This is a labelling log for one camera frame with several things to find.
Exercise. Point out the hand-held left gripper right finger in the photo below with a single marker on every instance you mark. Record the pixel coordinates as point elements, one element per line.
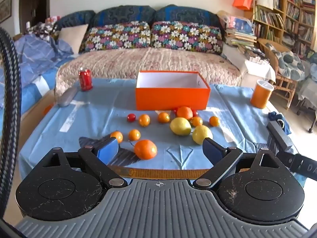
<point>210,149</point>

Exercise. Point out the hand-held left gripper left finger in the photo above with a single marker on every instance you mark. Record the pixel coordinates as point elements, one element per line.
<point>109,149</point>

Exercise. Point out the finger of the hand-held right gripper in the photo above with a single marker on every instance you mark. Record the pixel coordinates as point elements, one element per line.
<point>281,136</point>

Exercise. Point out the small tangerine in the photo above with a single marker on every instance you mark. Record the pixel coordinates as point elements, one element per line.
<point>117,136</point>
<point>197,121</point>
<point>144,120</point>
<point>214,121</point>
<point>134,134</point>
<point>163,117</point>

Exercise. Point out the yellow lemon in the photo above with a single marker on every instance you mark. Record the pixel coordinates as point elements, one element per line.
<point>180,126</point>
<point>201,133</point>

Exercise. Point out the large orange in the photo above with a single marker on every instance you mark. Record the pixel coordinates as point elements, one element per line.
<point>145,149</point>
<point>184,112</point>

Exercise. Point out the small red tomato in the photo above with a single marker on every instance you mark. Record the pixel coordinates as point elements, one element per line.
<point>131,117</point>
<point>175,110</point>
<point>195,113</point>

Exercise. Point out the orange cardboard box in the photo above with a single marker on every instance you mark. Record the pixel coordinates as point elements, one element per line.
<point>171,99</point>

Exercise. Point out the dark blue cloth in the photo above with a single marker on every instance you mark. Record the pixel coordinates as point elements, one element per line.
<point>277,117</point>

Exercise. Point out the light blue tablecloth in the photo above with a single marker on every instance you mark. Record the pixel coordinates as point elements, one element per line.
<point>99,114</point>

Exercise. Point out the orange cup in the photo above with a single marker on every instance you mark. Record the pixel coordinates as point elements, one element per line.
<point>260,95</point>

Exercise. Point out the wicker chair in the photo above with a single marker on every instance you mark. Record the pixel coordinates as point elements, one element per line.
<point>282,84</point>

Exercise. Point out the red soda can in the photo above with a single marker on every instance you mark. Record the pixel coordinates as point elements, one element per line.
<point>85,80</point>

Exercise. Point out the white cloth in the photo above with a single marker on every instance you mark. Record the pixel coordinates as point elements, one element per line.
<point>255,68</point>

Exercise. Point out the blue leaf chair cushion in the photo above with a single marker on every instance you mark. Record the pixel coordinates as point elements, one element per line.
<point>289,62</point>

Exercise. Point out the sofa with quilted cover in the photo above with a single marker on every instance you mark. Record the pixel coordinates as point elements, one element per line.
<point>148,60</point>

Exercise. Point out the stack of books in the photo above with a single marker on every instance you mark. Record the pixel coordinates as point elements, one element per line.
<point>241,37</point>

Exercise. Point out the floral cushion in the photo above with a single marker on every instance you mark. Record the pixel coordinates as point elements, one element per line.
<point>116,37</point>
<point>185,37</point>

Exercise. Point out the blue checked bed sheet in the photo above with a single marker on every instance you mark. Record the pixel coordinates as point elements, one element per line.
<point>37,57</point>

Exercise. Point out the beige pillow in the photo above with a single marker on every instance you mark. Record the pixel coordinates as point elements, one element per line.
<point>73,37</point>

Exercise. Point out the wooden bookshelf with books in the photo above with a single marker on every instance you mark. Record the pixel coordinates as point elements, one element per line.
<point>284,12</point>

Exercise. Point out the clear plastic bag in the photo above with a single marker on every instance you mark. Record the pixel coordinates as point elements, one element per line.
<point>223,16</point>

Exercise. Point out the dark blue patterned cushion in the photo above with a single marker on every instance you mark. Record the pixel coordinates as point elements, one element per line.
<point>123,13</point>
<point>74,18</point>
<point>185,12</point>

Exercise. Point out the patterned clothes pile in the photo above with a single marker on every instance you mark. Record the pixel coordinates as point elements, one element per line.
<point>42,31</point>

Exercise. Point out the dark wooden door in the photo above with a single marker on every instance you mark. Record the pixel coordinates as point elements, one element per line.
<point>34,5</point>

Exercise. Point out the small framed wall picture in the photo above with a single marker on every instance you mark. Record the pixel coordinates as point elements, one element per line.
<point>5,7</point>

